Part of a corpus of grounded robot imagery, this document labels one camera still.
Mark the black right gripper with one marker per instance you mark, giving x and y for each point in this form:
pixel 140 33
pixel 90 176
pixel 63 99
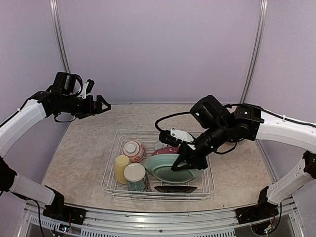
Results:
pixel 186 152

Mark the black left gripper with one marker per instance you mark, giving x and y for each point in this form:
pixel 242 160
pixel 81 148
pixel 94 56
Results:
pixel 90 110

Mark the pink polka dot plate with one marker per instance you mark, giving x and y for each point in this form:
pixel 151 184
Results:
pixel 166 150

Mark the pale green plate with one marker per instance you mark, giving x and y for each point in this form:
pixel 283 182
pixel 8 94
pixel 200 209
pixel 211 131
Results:
pixel 159 166

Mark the small black dish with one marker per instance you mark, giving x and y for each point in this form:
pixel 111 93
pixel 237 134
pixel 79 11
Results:
pixel 175 189

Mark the large black round plate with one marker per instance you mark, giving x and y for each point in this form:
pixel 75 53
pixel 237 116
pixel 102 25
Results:
pixel 232 143

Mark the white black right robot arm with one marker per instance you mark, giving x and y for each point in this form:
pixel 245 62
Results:
pixel 248 122

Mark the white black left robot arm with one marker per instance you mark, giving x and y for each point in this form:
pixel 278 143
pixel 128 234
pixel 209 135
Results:
pixel 68 94

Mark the blue white patterned bowl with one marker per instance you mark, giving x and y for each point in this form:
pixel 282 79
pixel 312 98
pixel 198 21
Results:
pixel 160 145

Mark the white red patterned bowl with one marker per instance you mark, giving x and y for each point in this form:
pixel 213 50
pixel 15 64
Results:
pixel 134 150

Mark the teal patterned cup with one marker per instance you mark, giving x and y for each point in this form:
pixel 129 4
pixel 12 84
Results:
pixel 136 178

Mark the pale yellow cup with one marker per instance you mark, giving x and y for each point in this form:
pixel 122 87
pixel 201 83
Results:
pixel 121 162

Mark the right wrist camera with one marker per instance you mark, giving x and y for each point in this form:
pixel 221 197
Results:
pixel 172 137

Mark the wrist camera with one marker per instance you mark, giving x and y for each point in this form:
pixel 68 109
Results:
pixel 172 137
pixel 86 88

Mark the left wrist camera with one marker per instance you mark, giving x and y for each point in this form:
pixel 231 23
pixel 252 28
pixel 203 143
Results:
pixel 86 88

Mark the white wire dish rack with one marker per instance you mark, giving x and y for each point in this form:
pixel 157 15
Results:
pixel 205 184

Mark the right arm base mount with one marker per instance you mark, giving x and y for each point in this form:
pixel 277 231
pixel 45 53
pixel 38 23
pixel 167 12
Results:
pixel 256 212

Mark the aluminium frame post left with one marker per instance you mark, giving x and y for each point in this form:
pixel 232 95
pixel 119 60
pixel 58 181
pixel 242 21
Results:
pixel 58 34

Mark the aluminium frame post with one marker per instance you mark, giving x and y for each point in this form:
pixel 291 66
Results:
pixel 58 34
pixel 255 50

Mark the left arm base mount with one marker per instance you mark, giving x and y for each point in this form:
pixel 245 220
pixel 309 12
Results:
pixel 59 211

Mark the aluminium front rail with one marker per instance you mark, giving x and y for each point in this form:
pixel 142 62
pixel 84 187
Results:
pixel 110 223

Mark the aluminium frame post right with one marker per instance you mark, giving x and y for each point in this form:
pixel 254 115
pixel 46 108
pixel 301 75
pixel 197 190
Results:
pixel 255 50

